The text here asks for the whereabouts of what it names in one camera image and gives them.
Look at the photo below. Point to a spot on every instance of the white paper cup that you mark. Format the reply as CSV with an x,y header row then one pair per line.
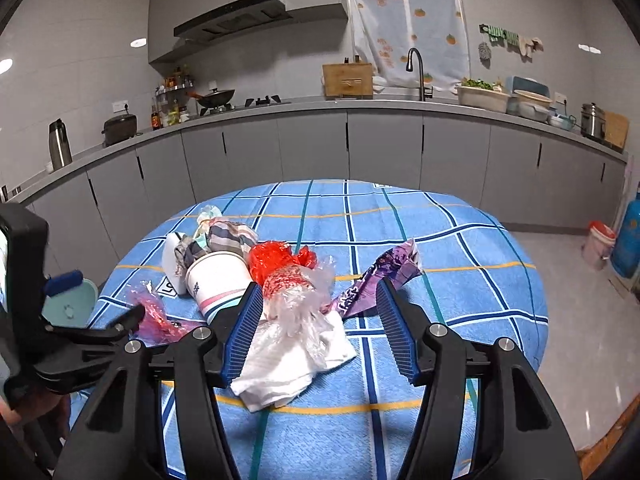
x,y
220,275

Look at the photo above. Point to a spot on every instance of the blue plaid tablecloth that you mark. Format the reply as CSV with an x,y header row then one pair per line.
x,y
350,220

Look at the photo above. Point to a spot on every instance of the black range hood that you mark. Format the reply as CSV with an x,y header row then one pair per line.
x,y
235,15

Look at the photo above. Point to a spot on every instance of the wall hook rack with cloths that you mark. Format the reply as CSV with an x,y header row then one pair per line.
x,y
510,37

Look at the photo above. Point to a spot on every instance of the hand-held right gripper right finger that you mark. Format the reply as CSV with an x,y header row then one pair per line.
x,y
395,335

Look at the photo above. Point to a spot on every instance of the steel pot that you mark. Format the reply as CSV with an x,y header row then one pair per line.
x,y
593,122

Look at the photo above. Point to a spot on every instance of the red and white bucket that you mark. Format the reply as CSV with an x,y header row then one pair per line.
x,y
597,245

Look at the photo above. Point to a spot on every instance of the white wall outlet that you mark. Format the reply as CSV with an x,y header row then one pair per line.
x,y
121,106

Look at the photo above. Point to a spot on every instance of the person's left hand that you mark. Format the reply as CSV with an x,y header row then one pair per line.
x,y
35,407

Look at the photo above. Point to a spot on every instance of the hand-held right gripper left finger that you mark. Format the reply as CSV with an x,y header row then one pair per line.
x,y
242,332

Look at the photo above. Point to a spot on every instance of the white printed curtain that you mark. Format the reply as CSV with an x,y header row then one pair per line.
x,y
410,25

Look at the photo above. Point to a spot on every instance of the white plastic basin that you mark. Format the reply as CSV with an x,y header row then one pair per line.
x,y
482,100

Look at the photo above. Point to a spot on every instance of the plaid wrapper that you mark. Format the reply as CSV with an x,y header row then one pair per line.
x,y
230,240

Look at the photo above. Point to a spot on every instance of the clear bag with tissue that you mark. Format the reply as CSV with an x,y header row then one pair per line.
x,y
207,215

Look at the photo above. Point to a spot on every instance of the clear plastic bag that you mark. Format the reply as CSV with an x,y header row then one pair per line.
x,y
300,305

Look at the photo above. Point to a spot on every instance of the grey kitchen counter cabinets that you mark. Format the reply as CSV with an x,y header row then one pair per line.
x,y
310,145

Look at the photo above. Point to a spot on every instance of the blue lidded container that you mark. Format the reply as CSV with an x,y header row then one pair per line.
x,y
522,82

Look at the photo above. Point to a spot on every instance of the small white box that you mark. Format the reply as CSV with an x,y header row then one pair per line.
x,y
172,255

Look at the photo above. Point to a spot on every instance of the white paper napkin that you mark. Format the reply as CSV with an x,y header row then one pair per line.
x,y
280,375

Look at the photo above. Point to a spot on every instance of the pink plastic wrapper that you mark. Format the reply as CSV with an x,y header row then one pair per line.
x,y
155,317

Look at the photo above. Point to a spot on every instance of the steel thermos jug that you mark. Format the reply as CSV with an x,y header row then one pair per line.
x,y
60,145

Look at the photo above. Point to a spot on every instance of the purple snack wrapper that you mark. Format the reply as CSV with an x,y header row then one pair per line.
x,y
360,290

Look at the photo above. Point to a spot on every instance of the spice rack with bottles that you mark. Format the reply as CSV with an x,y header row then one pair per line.
x,y
172,110

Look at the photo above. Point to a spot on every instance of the green vegetables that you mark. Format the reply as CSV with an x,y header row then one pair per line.
x,y
477,82

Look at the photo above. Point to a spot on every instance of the wooden cutting board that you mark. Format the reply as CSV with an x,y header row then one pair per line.
x,y
617,130

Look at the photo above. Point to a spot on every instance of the red plastic bag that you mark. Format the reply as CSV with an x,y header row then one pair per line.
x,y
272,260

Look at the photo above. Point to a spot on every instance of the black wok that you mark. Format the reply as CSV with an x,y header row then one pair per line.
x,y
215,97

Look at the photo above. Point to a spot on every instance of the dark kitchen faucet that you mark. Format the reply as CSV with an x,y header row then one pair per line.
x,y
425,85

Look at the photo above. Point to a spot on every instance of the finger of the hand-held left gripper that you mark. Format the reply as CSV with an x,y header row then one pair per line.
x,y
64,282
90,342

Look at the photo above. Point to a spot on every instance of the teal waste bin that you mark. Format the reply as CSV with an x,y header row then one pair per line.
x,y
75,310

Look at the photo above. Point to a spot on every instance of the gas stove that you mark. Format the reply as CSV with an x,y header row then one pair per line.
x,y
265,101

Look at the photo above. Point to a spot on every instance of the blue gas cylinder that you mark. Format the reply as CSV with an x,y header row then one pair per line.
x,y
629,240

